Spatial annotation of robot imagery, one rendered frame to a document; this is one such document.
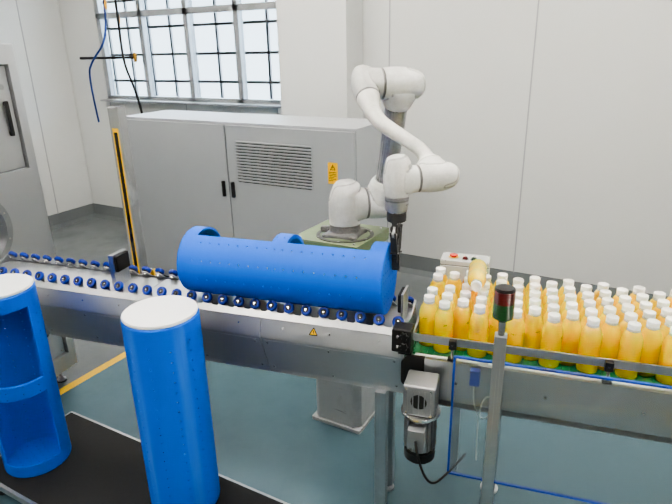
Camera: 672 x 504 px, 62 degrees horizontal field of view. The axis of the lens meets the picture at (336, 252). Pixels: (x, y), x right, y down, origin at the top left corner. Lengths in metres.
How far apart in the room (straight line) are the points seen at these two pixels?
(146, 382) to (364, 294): 0.86
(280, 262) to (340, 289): 0.26
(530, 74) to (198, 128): 2.50
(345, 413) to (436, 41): 2.98
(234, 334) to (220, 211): 2.18
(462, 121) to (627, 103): 1.18
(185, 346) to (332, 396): 1.19
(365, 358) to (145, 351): 0.82
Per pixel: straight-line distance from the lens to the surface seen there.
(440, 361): 2.07
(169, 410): 2.27
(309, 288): 2.18
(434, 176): 2.11
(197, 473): 2.47
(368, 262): 2.11
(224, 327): 2.44
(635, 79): 4.53
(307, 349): 2.33
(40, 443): 3.25
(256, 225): 4.31
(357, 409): 3.12
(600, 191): 4.65
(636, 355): 2.09
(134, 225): 3.08
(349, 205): 2.72
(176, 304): 2.25
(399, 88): 2.49
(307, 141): 3.89
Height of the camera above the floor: 1.96
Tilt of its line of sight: 20 degrees down
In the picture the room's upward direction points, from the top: 1 degrees counter-clockwise
